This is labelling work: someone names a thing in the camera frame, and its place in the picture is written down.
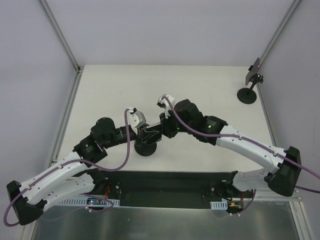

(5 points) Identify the black phone stand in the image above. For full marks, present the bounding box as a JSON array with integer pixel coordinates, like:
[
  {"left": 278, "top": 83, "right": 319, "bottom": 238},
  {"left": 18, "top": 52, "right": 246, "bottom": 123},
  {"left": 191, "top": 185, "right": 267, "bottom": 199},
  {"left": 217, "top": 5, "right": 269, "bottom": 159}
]
[
  {"left": 236, "top": 73, "right": 264, "bottom": 105},
  {"left": 134, "top": 142, "right": 157, "bottom": 157}
]

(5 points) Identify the white cable duct left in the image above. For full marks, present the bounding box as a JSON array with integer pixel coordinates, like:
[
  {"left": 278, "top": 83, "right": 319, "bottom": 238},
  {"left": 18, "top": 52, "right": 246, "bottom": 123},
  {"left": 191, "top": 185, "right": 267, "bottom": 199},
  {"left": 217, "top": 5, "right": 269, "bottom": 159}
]
[{"left": 56, "top": 196, "right": 120, "bottom": 208}]

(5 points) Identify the aluminium frame post left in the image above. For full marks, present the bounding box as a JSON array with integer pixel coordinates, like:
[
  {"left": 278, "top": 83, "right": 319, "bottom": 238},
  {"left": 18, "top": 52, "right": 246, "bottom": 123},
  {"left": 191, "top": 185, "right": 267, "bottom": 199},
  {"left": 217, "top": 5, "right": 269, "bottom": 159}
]
[{"left": 37, "top": 0, "right": 81, "bottom": 73}]

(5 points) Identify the white cable duct right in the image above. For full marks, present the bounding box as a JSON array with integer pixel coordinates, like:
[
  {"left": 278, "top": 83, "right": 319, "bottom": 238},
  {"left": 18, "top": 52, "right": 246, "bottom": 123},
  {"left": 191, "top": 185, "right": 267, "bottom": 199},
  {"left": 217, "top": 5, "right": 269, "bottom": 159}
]
[{"left": 210, "top": 199, "right": 228, "bottom": 211}]

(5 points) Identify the aluminium frame post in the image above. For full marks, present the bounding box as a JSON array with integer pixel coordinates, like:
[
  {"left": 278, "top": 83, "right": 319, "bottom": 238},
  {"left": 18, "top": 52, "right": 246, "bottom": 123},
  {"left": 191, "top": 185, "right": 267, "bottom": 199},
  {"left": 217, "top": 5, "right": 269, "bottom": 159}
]
[
  {"left": 254, "top": 0, "right": 303, "bottom": 73},
  {"left": 37, "top": 0, "right": 81, "bottom": 73}
]

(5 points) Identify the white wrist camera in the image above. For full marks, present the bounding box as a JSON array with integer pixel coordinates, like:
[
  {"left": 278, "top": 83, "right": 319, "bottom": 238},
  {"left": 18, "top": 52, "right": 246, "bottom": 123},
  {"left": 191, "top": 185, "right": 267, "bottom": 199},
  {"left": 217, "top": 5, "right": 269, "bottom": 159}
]
[
  {"left": 156, "top": 94, "right": 176, "bottom": 119},
  {"left": 126, "top": 107, "right": 146, "bottom": 135}
]

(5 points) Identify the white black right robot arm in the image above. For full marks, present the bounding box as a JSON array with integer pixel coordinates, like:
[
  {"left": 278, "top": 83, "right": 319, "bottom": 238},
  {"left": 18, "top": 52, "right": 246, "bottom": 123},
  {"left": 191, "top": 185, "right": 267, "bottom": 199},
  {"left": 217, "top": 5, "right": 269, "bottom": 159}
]
[{"left": 157, "top": 95, "right": 301, "bottom": 198}]

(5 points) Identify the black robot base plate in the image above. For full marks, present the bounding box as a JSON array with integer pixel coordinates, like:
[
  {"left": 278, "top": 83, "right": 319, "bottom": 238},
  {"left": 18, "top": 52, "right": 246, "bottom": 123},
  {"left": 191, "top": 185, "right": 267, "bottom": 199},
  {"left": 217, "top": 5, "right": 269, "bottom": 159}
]
[{"left": 103, "top": 171, "right": 253, "bottom": 209}]

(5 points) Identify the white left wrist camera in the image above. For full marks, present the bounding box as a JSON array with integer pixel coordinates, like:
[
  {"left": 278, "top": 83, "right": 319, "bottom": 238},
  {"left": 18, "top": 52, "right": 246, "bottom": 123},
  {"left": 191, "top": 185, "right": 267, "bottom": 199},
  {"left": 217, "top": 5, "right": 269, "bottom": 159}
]
[{"left": 126, "top": 107, "right": 146, "bottom": 135}]

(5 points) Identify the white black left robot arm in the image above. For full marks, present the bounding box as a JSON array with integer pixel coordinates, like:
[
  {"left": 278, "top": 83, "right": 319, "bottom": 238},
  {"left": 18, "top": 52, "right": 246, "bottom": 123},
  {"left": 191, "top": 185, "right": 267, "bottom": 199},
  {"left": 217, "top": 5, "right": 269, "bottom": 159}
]
[{"left": 3, "top": 113, "right": 162, "bottom": 227}]

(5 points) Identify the white cable duct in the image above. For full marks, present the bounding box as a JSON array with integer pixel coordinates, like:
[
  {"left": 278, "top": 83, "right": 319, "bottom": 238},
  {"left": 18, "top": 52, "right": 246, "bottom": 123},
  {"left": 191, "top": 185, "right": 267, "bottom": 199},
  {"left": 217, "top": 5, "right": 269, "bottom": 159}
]
[
  {"left": 210, "top": 199, "right": 228, "bottom": 211},
  {"left": 56, "top": 196, "right": 120, "bottom": 208}
]

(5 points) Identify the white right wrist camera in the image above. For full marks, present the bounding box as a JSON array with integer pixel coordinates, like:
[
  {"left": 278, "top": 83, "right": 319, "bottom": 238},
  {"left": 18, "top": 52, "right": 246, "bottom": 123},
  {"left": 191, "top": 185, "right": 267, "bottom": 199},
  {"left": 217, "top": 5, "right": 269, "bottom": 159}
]
[{"left": 156, "top": 94, "right": 176, "bottom": 119}]

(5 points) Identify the aluminium frame post right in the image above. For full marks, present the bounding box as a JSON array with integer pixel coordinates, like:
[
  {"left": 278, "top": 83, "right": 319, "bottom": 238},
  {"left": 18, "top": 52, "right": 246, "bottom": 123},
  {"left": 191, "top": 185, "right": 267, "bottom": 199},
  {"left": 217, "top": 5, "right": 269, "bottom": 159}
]
[{"left": 254, "top": 0, "right": 303, "bottom": 73}]

